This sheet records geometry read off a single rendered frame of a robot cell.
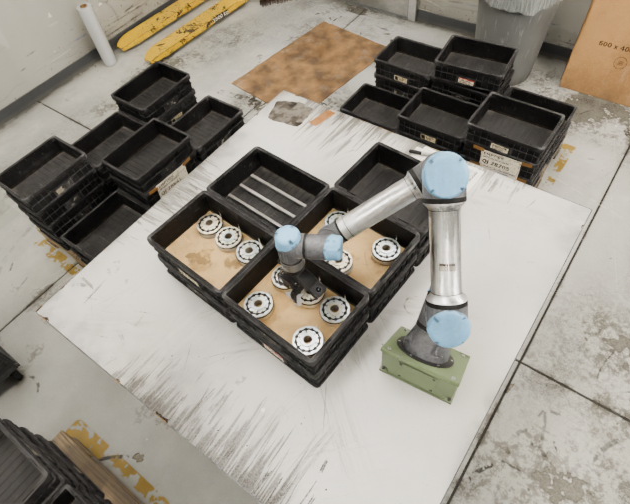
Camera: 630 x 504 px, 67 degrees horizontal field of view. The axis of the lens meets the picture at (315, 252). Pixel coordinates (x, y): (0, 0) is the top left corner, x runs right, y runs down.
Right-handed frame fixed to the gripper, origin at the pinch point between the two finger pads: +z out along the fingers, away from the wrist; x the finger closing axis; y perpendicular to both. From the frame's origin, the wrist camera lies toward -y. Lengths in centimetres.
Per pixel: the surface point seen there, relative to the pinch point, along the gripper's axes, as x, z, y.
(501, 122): -160, 36, -1
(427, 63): -201, 47, 68
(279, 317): 9.8, 2.0, 3.6
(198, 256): 8.6, 1.9, 45.6
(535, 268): -67, 15, -55
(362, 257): -26.5, 2.0, -5.0
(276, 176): -40, 2, 48
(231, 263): 3.5, 1.9, 32.9
